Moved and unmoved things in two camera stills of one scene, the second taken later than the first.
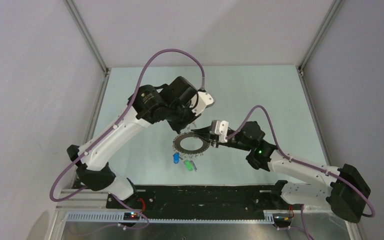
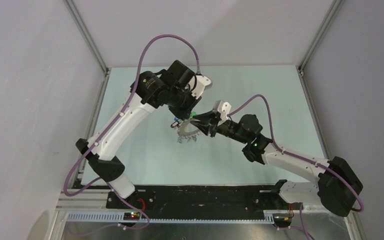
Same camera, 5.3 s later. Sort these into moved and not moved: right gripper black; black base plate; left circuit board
Moved: right gripper black
Not moved: black base plate; left circuit board
